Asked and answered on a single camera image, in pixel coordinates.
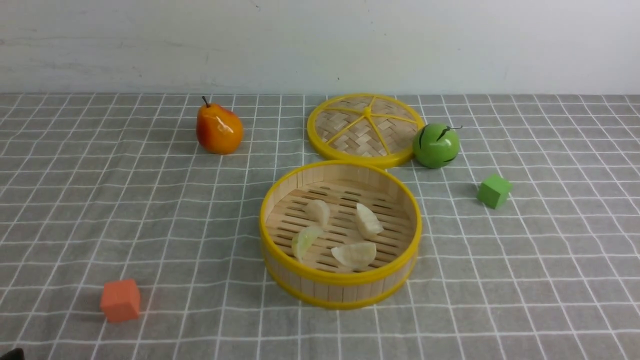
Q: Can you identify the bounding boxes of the orange foam cube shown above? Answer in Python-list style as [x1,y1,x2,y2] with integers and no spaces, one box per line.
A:
[100,278,141,323]

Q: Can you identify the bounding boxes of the white dumpling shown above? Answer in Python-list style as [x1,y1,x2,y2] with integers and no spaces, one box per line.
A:
[355,203,384,240]
[330,241,377,270]
[304,199,330,227]

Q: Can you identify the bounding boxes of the pale green dumpling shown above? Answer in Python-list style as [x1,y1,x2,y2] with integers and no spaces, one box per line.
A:
[291,225,324,262]

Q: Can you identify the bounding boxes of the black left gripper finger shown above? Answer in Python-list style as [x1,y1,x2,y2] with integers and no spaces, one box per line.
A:
[0,348,25,360]

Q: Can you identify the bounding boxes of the green toy apple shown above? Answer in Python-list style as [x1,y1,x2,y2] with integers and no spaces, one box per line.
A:
[413,123,462,169]

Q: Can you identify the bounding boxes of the woven bamboo steamer lid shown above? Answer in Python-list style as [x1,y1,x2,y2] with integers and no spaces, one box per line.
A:
[306,93,426,169]

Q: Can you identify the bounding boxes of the grey checked tablecloth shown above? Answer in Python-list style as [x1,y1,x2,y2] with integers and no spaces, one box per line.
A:
[0,93,640,360]

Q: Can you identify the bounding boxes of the bamboo steamer tray yellow rims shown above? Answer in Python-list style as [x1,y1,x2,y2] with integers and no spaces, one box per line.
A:
[259,161,422,310]

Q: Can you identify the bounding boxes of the green foam cube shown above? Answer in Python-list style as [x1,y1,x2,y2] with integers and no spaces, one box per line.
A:
[477,173,514,210]

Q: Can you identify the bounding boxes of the orange toy pear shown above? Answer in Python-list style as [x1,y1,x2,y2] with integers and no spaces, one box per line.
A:
[195,96,244,155]

